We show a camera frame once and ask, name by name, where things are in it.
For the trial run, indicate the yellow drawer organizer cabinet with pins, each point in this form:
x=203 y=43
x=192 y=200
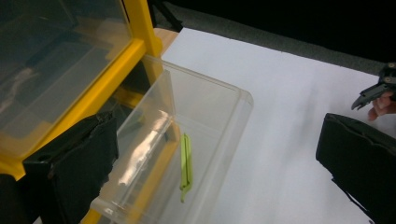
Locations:
x=102 y=84

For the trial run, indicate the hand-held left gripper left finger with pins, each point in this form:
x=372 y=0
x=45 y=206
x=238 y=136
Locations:
x=77 y=161

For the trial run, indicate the white board sheet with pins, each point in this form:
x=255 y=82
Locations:
x=280 y=140

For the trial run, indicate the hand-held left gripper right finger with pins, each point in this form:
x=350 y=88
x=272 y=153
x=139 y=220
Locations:
x=364 y=155

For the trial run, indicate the clear plastic drawer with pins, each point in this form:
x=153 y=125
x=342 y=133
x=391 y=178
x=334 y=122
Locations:
x=214 y=124

